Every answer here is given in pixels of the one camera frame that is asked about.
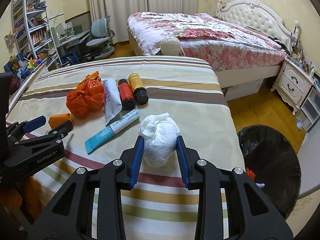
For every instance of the clear plastic drawer unit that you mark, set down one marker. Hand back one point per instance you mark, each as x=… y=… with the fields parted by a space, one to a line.
x=308 y=114

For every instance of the white tufted headboard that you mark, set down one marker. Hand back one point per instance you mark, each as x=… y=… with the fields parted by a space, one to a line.
x=255 y=15

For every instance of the white milk powder pouch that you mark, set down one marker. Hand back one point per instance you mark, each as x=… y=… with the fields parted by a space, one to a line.
x=112 y=106

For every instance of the light blue desk chair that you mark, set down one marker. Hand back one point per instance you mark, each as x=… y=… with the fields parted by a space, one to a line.
x=102 y=39

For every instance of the floral bed quilt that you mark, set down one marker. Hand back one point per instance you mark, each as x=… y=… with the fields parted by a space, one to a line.
x=223 y=45

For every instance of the white bookshelf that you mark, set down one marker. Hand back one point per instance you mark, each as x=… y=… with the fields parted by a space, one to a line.
x=32 y=33

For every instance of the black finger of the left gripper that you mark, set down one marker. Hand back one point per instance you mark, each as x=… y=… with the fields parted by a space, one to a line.
x=54 y=137

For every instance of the white tissue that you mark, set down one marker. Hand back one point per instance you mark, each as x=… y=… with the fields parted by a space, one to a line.
x=160 y=134

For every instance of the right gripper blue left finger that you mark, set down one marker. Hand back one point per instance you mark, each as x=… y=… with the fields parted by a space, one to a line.
x=132 y=159

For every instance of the white bed frame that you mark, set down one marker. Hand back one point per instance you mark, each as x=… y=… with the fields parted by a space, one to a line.
x=233 y=77

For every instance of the red bottle black cap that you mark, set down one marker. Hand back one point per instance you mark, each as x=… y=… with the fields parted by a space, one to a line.
x=126 y=95

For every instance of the white round bedpost knob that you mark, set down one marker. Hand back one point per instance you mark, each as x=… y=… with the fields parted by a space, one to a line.
x=170 y=46

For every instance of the white study desk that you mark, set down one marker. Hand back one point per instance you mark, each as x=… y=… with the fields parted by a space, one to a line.
x=67 y=43

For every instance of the white under-bed storage box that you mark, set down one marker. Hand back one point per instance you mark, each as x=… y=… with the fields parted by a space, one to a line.
x=242 y=90

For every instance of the striped bed sheet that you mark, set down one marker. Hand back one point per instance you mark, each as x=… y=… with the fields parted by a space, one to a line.
x=159 y=207

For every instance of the teal white toothpaste box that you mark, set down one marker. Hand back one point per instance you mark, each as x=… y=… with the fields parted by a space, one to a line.
x=110 y=131

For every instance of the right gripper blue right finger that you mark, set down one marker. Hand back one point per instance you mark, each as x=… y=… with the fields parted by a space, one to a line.
x=187 y=159

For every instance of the black lined trash bin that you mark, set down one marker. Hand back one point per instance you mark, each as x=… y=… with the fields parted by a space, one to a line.
x=273 y=160

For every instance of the yellow bottle black cap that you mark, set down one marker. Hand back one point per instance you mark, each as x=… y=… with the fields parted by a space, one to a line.
x=138 y=89

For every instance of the orange mesh net ball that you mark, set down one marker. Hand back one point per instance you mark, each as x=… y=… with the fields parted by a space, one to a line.
x=250 y=173

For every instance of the orange plastic bag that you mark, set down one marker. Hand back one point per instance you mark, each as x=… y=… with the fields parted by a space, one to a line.
x=88 y=95

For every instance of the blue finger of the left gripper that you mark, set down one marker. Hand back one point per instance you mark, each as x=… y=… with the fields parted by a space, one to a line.
x=34 y=124

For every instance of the white nightstand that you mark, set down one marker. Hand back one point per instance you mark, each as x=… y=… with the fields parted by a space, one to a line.
x=293 y=84

